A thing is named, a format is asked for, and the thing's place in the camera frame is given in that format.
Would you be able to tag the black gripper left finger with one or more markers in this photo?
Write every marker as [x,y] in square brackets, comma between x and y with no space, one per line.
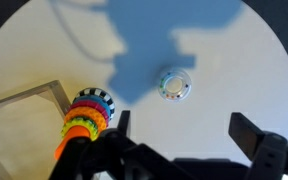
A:
[124,123]

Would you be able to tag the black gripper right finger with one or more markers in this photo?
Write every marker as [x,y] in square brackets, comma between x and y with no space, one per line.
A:
[247,133]

